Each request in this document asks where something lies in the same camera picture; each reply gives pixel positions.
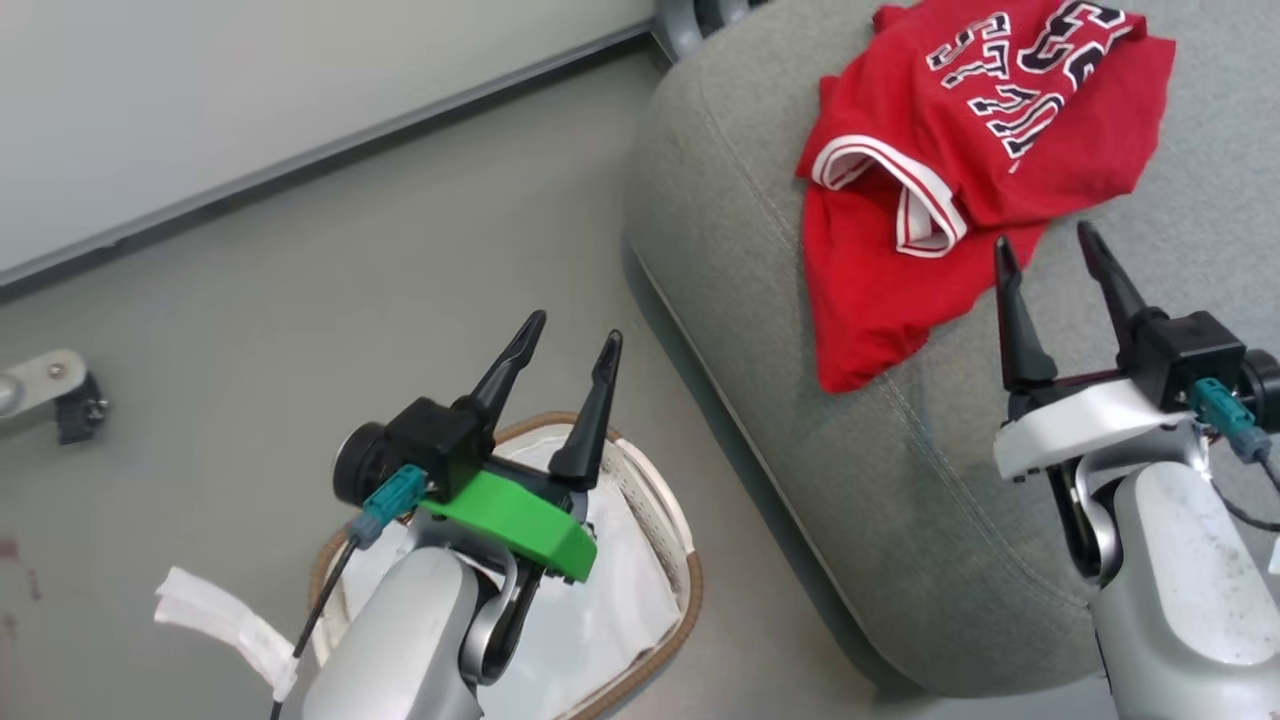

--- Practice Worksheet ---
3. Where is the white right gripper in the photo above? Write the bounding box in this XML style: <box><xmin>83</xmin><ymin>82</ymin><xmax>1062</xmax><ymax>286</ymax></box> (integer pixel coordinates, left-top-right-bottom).
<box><xmin>993</xmin><ymin>221</ymin><xmax>1198</xmax><ymax>484</ymax></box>

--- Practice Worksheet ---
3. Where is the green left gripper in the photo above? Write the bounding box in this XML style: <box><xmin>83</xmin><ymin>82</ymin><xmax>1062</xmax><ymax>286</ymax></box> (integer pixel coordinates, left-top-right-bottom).
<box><xmin>418</xmin><ymin>309</ymin><xmax>624</xmax><ymax>613</ymax></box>

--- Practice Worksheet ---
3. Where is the red basketball jersey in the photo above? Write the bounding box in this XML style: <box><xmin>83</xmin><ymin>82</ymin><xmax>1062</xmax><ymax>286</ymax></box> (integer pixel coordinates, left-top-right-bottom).
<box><xmin>796</xmin><ymin>0</ymin><xmax>1177</xmax><ymax>395</ymax></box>

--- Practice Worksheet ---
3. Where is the grey fabric sofa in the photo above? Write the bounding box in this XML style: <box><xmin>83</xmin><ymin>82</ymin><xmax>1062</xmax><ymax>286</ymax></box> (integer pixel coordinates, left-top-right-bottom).
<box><xmin>625</xmin><ymin>0</ymin><xmax>1280</xmax><ymax>699</ymax></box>

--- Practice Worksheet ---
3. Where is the white fabric basket liner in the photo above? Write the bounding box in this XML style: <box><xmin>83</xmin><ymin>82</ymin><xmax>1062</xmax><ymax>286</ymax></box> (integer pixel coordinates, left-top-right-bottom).
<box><xmin>328</xmin><ymin>425</ymin><xmax>687</xmax><ymax>720</ymax></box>

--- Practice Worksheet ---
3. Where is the round wicker-rimmed laundry basket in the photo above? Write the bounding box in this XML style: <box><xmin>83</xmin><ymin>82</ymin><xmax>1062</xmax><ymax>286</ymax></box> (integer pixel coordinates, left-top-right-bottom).
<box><xmin>310</xmin><ymin>410</ymin><xmax>704</xmax><ymax>720</ymax></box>

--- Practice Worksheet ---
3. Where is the dark grey baseboard strip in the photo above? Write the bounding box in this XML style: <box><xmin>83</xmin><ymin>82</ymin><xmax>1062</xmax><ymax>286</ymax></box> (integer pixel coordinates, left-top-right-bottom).
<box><xmin>0</xmin><ymin>20</ymin><xmax>661</xmax><ymax>301</ymax></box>

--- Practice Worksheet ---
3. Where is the grey round furniture foot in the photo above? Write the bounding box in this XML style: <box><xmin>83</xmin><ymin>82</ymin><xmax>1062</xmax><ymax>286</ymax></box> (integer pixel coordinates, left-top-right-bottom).
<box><xmin>652</xmin><ymin>0</ymin><xmax>773</xmax><ymax>63</ymax></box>

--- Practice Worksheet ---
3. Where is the grey metal leg with caster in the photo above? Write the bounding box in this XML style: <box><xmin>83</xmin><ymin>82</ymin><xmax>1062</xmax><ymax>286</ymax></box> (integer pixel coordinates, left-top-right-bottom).
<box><xmin>0</xmin><ymin>349</ymin><xmax>110</xmax><ymax>447</ymax></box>

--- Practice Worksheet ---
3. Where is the teal left camera connector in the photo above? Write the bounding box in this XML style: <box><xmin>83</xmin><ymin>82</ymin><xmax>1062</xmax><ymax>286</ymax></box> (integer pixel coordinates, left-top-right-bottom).
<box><xmin>348</xmin><ymin>463</ymin><xmax>432</xmax><ymax>550</ymax></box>

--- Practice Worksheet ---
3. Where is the teal camera connector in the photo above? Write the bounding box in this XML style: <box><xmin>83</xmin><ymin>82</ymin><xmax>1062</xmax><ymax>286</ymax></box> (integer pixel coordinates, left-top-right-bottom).
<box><xmin>1189</xmin><ymin>378</ymin><xmax>1274</xmax><ymax>464</ymax></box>
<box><xmin>348</xmin><ymin>463</ymin><xmax>432</xmax><ymax>550</ymax></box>

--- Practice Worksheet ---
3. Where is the teal right camera connector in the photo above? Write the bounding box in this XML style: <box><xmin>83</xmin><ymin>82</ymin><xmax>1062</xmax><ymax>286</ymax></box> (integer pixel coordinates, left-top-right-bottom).
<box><xmin>1189</xmin><ymin>378</ymin><xmax>1274</xmax><ymax>464</ymax></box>

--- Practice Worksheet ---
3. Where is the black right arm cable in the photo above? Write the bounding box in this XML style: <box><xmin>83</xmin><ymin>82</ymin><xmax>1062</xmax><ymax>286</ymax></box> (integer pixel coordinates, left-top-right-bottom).
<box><xmin>1205</xmin><ymin>430</ymin><xmax>1280</xmax><ymax>533</ymax></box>

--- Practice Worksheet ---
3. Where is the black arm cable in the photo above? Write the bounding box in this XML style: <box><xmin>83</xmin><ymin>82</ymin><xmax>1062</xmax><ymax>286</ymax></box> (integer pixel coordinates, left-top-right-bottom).
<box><xmin>1205</xmin><ymin>430</ymin><xmax>1280</xmax><ymax>533</ymax></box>
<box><xmin>267</xmin><ymin>540</ymin><xmax>361</xmax><ymax>720</ymax></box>

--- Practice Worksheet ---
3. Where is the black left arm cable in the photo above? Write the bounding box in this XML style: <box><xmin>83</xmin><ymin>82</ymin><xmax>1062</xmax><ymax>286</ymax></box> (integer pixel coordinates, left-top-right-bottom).
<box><xmin>267</xmin><ymin>540</ymin><xmax>361</xmax><ymax>720</ymax></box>

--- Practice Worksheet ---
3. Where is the white fabric basket handle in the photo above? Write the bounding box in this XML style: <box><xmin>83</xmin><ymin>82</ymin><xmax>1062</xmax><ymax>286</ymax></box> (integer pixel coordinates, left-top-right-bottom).
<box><xmin>153</xmin><ymin>566</ymin><xmax>301</xmax><ymax>704</ymax></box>

